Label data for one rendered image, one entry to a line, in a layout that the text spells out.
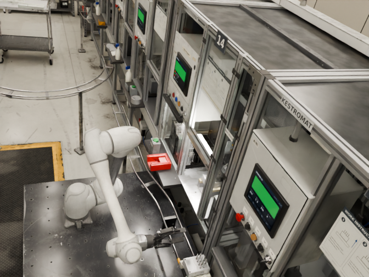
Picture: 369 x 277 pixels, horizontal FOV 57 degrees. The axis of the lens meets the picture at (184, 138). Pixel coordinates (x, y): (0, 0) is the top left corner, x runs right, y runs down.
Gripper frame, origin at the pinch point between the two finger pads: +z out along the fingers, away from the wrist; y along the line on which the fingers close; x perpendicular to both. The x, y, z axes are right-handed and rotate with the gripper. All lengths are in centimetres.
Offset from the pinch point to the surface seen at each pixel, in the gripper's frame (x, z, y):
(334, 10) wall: 336, 380, 40
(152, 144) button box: 84, 7, 0
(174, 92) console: 88, 20, 42
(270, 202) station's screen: -36, 17, 62
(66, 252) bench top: 27, -61, -34
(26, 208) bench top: 69, -83, -34
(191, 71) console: 66, 20, 69
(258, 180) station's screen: -25, 17, 64
